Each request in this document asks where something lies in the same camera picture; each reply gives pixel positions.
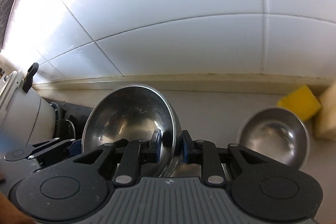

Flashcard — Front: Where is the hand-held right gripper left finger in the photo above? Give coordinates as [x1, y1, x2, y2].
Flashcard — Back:
[73, 129, 162, 186]

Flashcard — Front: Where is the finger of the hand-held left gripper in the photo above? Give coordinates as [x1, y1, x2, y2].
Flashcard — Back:
[28, 138, 83, 165]

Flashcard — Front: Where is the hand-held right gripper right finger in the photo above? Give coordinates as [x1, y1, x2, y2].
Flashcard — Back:
[182, 130, 265, 186]

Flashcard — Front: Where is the stainless steel bowl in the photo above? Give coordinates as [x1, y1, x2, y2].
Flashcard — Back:
[236, 107, 311, 169]
[82, 84, 182, 178]

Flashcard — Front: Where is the person's left forearm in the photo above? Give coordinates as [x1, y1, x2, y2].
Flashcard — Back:
[0, 191, 33, 224]

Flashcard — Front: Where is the black gas stove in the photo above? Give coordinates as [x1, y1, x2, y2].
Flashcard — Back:
[47, 102, 95, 140]

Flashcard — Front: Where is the aluminium pressure cooker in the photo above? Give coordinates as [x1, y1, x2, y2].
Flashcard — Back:
[0, 63, 57, 147]

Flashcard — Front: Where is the yellow sponge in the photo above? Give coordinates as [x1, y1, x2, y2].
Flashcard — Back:
[278, 85, 323, 121]

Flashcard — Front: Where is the wooden knife block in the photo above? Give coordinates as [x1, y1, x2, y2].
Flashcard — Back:
[314, 81, 336, 139]

